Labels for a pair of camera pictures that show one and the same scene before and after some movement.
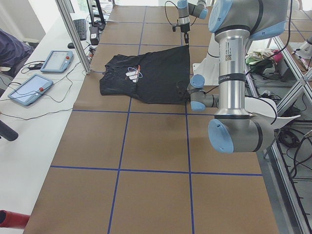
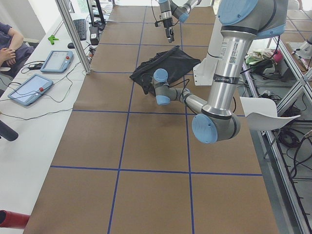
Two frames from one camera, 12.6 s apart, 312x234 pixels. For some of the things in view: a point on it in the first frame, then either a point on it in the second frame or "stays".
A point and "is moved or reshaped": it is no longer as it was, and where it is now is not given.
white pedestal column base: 209,67 stays
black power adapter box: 94,36 stays
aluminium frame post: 80,51 stays
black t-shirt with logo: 162,77 is moved or reshaped
